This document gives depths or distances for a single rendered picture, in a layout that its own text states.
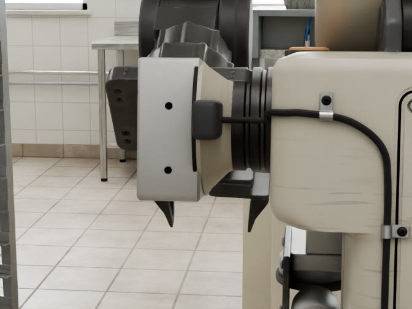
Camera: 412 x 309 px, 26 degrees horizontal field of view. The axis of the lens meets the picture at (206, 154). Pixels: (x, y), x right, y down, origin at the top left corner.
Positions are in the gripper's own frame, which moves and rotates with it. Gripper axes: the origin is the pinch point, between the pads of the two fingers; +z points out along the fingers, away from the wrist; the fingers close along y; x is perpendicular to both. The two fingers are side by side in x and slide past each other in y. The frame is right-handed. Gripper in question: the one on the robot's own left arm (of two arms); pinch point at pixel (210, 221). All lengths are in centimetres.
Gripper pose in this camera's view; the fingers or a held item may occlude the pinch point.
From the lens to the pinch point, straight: 111.7
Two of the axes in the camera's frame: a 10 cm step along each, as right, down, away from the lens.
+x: -0.9, 5.7, -8.2
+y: -10.0, -0.6, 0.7
